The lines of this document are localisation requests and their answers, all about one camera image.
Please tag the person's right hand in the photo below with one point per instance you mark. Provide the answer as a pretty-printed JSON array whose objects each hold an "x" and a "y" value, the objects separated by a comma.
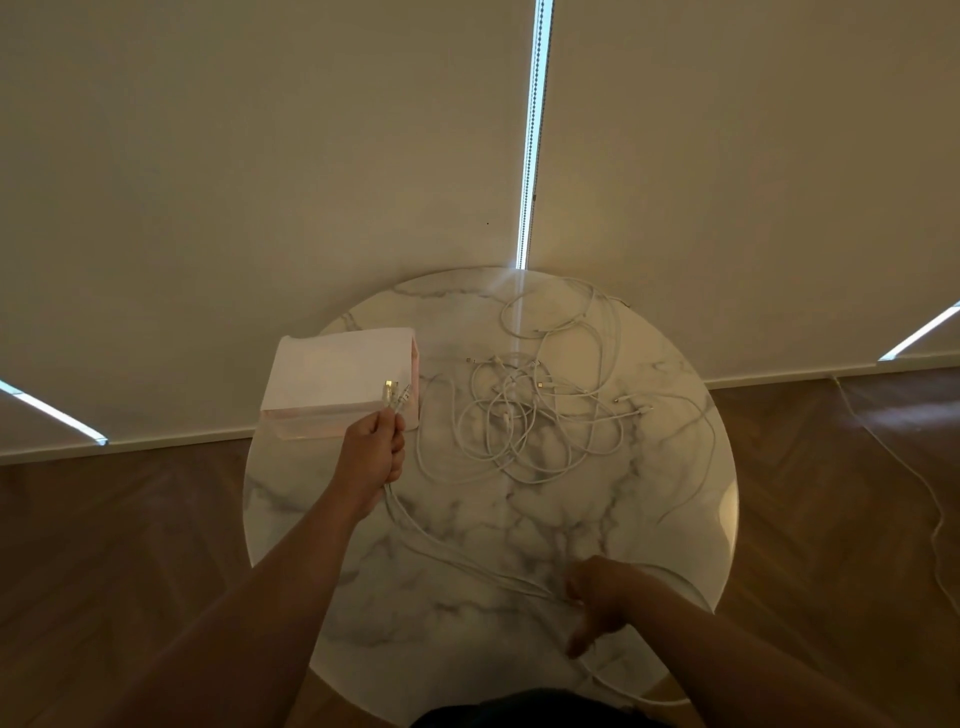
[{"x": 611, "y": 596}]

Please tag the person's left hand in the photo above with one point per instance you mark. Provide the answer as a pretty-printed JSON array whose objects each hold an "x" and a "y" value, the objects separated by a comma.
[{"x": 367, "y": 457}]

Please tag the round marble table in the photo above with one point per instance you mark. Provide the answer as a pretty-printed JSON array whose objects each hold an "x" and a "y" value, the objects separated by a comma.
[{"x": 465, "y": 645}]

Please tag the black shorts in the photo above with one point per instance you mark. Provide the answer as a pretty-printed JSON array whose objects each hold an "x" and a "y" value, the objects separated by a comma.
[{"x": 540, "y": 712}]

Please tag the white pink box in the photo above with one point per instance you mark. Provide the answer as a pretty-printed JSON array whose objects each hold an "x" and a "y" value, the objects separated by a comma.
[{"x": 330, "y": 367}]

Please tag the beige roller blind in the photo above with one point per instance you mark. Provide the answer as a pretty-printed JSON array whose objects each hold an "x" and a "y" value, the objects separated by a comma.
[
  {"x": 225, "y": 187},
  {"x": 26, "y": 439},
  {"x": 750, "y": 187},
  {"x": 941, "y": 345}
]

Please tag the person's left forearm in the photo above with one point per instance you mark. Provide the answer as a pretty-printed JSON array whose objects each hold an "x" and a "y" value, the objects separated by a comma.
[{"x": 255, "y": 622}]

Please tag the person's right forearm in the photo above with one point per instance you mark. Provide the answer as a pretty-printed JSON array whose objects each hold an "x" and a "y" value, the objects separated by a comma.
[{"x": 750, "y": 667}]

